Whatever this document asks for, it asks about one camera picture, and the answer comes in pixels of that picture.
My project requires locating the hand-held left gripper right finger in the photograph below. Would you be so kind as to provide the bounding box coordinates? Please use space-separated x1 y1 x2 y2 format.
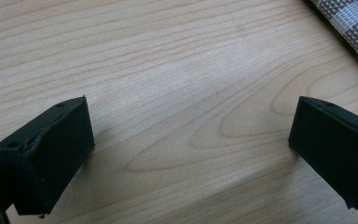
288 95 358 212

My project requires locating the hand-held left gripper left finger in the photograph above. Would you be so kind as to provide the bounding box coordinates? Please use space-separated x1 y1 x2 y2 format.
0 95 96 217

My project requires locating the brown white striped woven placemat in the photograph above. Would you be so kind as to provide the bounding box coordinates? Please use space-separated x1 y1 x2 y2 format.
309 0 358 76

